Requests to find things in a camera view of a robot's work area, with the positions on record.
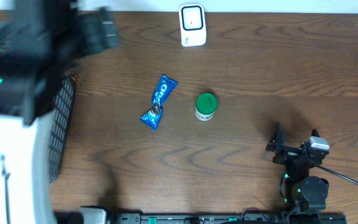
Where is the green lid white jar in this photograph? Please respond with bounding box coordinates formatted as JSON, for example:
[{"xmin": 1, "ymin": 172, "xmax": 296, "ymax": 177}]
[{"xmin": 195, "ymin": 93, "xmax": 218, "ymax": 121}]

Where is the blue Oreo cookie pack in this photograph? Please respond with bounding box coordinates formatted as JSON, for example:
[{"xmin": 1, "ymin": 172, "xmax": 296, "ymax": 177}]
[{"xmin": 140, "ymin": 75, "xmax": 178, "ymax": 131}]

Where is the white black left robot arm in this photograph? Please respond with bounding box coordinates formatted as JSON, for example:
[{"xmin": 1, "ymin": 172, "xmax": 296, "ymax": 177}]
[{"xmin": 0, "ymin": 1, "xmax": 117, "ymax": 223}]

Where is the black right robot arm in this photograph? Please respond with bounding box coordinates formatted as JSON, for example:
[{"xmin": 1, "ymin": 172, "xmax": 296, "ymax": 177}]
[{"xmin": 265, "ymin": 123, "xmax": 330, "ymax": 213}]

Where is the white barcode scanner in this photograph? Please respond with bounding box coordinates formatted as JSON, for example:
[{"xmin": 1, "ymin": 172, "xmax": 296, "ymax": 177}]
[{"xmin": 178, "ymin": 4, "xmax": 206, "ymax": 47}]

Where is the grey plastic mesh basket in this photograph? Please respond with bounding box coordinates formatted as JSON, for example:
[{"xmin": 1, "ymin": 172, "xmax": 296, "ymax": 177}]
[{"xmin": 0, "ymin": 21, "xmax": 75, "ymax": 192}]

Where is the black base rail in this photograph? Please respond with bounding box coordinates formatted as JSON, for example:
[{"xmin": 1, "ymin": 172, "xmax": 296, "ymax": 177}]
[{"xmin": 102, "ymin": 213, "xmax": 347, "ymax": 224}]

